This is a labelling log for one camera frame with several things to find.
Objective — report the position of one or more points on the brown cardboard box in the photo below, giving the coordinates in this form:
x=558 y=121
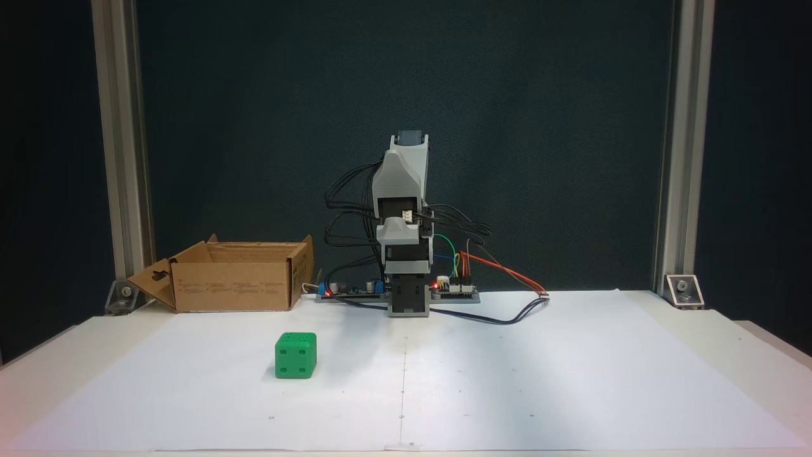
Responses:
x=235 y=285

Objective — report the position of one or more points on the green die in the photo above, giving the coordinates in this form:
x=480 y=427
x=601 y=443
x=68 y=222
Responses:
x=295 y=358

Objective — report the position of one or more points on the aluminium corner bracket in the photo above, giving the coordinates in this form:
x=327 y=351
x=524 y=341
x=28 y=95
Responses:
x=684 y=292
x=127 y=298

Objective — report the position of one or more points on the small motor controller board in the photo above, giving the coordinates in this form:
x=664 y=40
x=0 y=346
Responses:
x=457 y=289

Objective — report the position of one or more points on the dark backdrop panel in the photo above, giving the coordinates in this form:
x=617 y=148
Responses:
x=539 y=127

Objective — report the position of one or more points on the blue voltage converter board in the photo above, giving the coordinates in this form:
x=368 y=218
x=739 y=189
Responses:
x=374 y=287

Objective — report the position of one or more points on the aluminium frame post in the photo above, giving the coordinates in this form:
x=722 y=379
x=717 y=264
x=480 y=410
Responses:
x=688 y=158
x=120 y=158

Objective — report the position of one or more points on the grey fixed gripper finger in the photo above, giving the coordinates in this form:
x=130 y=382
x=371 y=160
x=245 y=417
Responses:
x=399 y=233

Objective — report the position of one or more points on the grey board mounting plate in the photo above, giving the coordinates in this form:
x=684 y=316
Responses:
x=469 y=298

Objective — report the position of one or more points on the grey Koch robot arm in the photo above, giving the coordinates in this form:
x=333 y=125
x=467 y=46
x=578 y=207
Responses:
x=398 y=174

